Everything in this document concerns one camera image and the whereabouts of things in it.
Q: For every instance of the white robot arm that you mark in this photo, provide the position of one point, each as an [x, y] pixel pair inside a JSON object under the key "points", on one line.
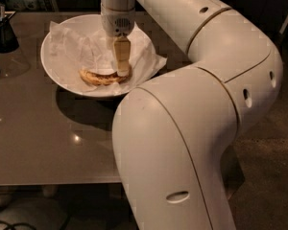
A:
{"points": [[169, 133]]}

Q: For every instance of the dark glass pen holder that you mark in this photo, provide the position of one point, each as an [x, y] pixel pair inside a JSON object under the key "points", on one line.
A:
{"points": [[8, 40]]}

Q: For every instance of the white paper liner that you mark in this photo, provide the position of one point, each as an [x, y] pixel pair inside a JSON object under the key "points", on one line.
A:
{"points": [[76, 48]]}

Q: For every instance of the white shoe left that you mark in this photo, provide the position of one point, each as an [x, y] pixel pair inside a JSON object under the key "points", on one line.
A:
{"points": [[6, 193]]}

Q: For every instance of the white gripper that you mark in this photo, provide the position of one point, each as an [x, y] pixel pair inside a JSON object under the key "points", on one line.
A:
{"points": [[117, 23]]}

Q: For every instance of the white ceramic bowl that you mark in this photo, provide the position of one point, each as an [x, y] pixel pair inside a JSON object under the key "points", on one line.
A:
{"points": [[59, 71]]}

